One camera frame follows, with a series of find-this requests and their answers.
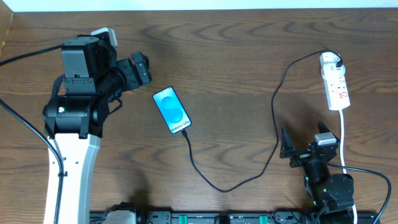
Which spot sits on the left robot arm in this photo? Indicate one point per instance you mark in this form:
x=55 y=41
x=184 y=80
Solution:
x=75 y=114

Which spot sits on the white USB wall charger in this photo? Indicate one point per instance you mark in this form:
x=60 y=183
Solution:
x=331 y=65

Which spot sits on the white power strip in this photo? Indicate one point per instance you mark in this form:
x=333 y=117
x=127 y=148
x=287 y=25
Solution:
x=337 y=93

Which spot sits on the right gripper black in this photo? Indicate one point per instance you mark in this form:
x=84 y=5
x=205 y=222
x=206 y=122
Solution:
x=305 y=155

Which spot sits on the blue Galaxy smartphone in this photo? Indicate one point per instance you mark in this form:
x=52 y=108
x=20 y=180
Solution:
x=172 y=110

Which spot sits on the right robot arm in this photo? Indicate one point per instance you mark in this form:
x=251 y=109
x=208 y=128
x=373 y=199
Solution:
x=330 y=192

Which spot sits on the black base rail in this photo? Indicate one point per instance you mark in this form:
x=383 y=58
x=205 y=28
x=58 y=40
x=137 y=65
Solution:
x=126 y=213

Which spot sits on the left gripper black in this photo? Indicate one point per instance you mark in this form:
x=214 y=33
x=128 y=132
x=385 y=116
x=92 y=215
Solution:
x=140 y=70

